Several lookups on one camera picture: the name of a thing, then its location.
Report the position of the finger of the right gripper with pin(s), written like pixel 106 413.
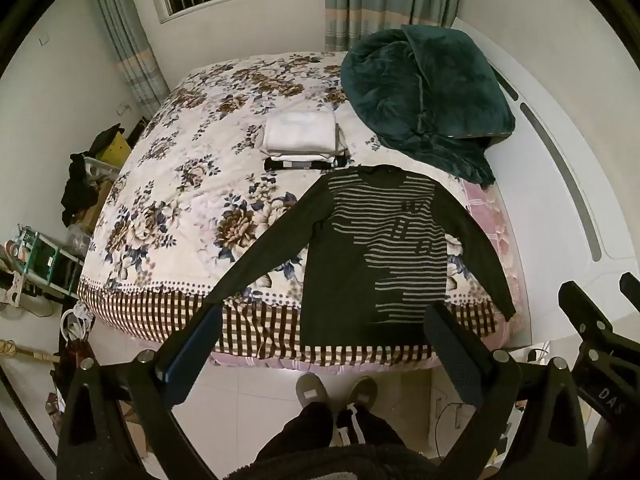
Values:
pixel 630 288
pixel 587 319

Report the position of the yellow box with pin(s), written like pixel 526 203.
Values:
pixel 116 153

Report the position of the floral bed blanket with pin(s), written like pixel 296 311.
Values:
pixel 194 195

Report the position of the folded black white garment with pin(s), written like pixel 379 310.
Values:
pixel 305 162

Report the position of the green storage rack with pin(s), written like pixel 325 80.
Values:
pixel 46 263

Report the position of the right grey shoe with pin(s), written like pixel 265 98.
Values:
pixel 364 393

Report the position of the person's black trousers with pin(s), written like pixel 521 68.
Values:
pixel 354 444

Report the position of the left grey-blue curtain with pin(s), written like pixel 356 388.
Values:
pixel 135 58

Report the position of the dark striped long-sleeve sweater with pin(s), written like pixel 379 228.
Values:
pixel 376 245

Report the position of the dark green plush blanket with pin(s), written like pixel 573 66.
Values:
pixel 429 93

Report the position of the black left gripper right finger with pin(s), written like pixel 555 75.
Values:
pixel 550 442

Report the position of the white bed headboard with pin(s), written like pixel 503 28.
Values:
pixel 565 217

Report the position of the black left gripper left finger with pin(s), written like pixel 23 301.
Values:
pixel 94 441

